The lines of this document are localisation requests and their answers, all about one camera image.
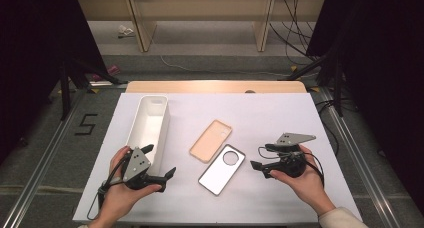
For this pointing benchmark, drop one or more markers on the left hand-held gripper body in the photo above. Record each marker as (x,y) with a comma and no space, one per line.
(136,163)

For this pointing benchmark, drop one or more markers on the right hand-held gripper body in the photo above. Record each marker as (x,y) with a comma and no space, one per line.
(293,164)

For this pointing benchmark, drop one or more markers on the white plastic storage box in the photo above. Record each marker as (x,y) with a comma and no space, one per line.
(150,121)

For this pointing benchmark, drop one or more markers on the beige phone case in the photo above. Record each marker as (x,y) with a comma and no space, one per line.
(210,141)

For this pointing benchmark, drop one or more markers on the person's right hand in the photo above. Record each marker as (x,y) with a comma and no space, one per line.
(311,188)

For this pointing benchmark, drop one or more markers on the person's left hand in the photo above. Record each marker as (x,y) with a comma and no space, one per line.
(116,198)

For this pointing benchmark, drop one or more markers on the white table mat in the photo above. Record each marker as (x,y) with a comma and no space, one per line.
(266,194)

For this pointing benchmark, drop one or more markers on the wooden table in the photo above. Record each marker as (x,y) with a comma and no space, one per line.
(213,87)

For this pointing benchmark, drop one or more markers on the pink object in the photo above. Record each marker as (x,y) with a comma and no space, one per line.
(112,70)

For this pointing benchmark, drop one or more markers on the crumpled white paper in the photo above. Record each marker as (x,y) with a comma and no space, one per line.
(125,30)

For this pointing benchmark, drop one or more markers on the dark curtain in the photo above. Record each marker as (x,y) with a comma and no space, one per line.
(383,71)
(30,54)

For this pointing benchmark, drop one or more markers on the beige wooden shelf unit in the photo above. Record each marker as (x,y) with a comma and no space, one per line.
(200,6)

